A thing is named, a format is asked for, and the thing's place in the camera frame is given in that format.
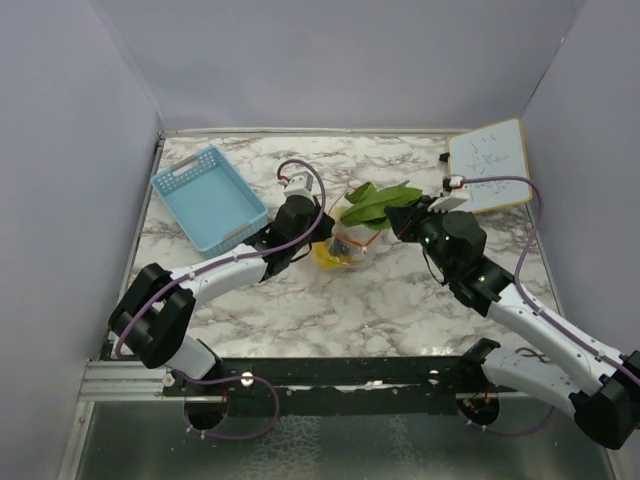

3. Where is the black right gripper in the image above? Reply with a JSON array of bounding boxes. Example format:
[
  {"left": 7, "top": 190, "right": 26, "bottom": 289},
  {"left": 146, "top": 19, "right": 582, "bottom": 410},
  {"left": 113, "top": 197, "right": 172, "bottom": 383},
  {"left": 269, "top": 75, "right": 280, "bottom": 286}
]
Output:
[{"left": 387, "top": 194, "right": 456, "bottom": 278}]

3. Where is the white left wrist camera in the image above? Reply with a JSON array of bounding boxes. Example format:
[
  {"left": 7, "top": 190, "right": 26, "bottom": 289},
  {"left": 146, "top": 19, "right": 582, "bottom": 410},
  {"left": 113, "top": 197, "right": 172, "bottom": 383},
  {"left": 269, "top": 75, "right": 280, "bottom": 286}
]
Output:
[{"left": 284, "top": 172, "right": 314, "bottom": 201}]

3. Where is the small whiteboard wooden frame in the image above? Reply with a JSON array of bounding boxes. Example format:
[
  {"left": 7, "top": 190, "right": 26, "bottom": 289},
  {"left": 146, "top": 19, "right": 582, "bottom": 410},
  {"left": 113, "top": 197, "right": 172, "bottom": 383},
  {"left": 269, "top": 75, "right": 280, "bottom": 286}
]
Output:
[{"left": 448, "top": 118, "right": 533, "bottom": 213}]

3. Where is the yellow fake banana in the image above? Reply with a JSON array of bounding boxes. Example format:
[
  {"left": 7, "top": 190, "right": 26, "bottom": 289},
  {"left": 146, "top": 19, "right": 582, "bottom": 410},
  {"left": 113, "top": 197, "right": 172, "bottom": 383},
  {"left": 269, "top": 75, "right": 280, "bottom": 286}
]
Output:
[{"left": 312, "top": 242, "right": 350, "bottom": 269}]

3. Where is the green fake lettuce leaf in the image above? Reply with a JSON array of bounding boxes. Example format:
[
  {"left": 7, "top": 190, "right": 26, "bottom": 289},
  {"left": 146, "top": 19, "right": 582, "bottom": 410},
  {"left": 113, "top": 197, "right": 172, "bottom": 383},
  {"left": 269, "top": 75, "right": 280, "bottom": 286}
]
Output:
[{"left": 340, "top": 181, "right": 423, "bottom": 231}]

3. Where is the aluminium table frame rail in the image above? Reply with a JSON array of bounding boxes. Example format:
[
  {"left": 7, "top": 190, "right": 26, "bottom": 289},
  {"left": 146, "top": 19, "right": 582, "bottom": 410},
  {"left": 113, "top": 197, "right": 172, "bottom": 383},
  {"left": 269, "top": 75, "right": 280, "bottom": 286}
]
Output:
[{"left": 78, "top": 361, "right": 167, "bottom": 402}]

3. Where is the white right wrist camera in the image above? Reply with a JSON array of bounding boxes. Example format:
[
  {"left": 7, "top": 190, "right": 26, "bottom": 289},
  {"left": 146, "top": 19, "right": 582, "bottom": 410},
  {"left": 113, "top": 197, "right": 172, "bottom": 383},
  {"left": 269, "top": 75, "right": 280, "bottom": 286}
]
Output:
[{"left": 428, "top": 175, "right": 470, "bottom": 213}]

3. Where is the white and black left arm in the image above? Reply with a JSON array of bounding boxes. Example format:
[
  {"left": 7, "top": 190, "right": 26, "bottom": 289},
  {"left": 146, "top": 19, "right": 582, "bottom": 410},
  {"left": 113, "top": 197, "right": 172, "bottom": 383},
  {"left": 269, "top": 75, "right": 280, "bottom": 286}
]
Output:
[{"left": 109, "top": 194, "right": 335, "bottom": 395}]

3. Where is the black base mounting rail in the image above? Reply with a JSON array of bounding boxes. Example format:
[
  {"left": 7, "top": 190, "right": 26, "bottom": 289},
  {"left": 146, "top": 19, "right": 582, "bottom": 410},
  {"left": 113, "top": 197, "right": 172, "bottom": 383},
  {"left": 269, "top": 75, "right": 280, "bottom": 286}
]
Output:
[{"left": 163, "top": 356, "right": 498, "bottom": 417}]

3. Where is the clear zip bag orange seal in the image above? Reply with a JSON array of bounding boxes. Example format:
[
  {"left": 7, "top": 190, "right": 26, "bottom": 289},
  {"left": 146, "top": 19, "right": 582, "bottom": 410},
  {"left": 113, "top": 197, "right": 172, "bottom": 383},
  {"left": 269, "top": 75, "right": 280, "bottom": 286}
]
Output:
[{"left": 323, "top": 197, "right": 381, "bottom": 268}]

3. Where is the light blue plastic basket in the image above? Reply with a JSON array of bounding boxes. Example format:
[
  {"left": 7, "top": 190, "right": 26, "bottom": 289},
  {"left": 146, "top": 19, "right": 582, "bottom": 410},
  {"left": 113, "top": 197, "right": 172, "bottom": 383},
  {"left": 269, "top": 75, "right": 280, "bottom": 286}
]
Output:
[{"left": 151, "top": 146, "right": 269, "bottom": 258}]

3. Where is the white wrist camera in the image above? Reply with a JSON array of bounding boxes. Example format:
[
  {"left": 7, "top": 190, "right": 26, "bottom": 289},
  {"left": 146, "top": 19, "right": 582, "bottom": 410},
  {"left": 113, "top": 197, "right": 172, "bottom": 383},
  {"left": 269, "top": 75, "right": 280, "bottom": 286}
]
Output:
[
  {"left": 284, "top": 172, "right": 314, "bottom": 201},
  {"left": 428, "top": 175, "right": 470, "bottom": 213}
]

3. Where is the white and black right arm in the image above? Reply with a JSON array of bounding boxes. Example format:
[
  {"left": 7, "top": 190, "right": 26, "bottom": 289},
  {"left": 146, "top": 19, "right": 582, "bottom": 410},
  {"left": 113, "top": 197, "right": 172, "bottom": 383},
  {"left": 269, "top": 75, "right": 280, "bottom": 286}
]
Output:
[{"left": 385, "top": 196, "right": 639, "bottom": 450}]

